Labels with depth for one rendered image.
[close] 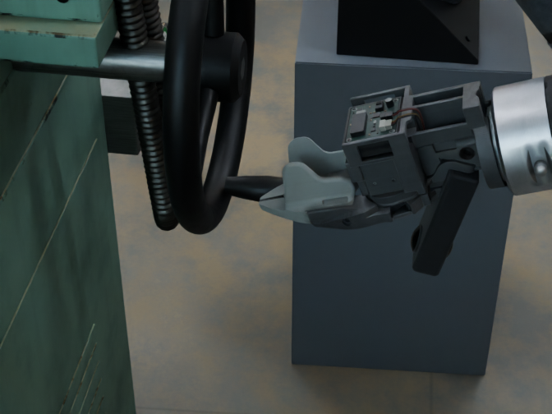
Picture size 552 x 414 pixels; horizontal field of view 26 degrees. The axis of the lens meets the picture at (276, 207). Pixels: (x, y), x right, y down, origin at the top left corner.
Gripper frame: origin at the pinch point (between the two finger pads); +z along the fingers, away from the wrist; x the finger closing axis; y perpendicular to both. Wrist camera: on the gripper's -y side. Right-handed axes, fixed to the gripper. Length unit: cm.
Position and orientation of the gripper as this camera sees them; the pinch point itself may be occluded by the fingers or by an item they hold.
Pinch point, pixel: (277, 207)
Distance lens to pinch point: 104.3
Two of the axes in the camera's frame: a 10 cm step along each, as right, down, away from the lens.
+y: -3.3, -7.7, -5.5
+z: -9.3, 1.8, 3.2
